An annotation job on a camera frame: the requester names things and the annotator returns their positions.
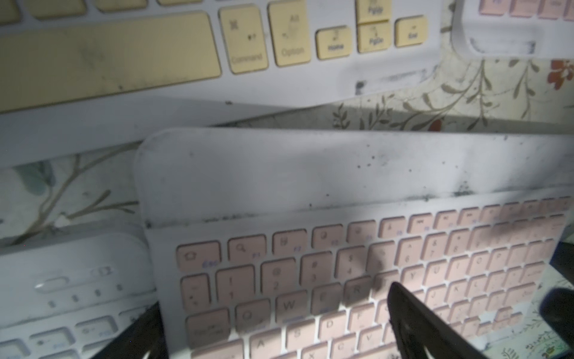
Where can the pink keyboard front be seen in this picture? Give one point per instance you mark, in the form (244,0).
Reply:
(286,243)

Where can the pink keyboard right row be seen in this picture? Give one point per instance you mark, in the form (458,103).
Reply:
(513,29)

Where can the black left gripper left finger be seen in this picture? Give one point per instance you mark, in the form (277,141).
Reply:
(142,339)

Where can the white keyboard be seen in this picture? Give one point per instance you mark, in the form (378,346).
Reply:
(70,294)

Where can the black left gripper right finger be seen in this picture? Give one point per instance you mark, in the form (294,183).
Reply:
(420,333)

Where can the yellow keyboard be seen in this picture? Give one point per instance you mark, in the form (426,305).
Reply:
(83,75)

